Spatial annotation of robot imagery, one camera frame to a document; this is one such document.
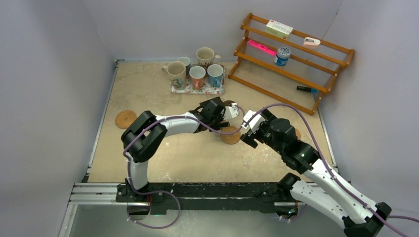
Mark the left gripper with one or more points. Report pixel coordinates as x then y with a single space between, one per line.
218 124

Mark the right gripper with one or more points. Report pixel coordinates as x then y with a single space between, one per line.
250 141

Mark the woven rattan coaster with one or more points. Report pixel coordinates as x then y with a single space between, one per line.
230 139
125 118

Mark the dark wooden coaster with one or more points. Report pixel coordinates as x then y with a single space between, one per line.
228 102

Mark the orange coaster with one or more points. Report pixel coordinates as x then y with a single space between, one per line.
298 134

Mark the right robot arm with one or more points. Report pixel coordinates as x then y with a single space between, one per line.
320 173

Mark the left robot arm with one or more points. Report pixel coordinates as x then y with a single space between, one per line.
144 136

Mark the blue mug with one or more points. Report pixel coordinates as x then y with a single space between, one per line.
215 75

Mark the pink mug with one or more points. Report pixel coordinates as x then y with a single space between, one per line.
197 76

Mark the tall beige mug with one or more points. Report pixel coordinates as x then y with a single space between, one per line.
206 57

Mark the beige mug with pattern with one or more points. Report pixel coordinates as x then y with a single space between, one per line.
176 71

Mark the black blue marker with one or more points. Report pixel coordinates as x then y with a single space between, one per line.
307 89

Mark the small grey mug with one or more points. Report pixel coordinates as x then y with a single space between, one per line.
187 63

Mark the pink highlighter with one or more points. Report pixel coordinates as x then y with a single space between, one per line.
261 47

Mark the blue white jar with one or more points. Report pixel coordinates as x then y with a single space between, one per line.
282 56

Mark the white green box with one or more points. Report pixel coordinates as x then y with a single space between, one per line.
278 29

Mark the pink white tape dispenser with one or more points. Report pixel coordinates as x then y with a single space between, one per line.
311 43

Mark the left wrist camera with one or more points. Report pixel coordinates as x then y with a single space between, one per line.
231 111

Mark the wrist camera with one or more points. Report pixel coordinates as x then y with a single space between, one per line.
252 121
231 111

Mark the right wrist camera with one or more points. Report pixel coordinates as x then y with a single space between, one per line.
252 121

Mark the black aluminium base frame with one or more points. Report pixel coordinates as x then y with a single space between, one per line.
285 198

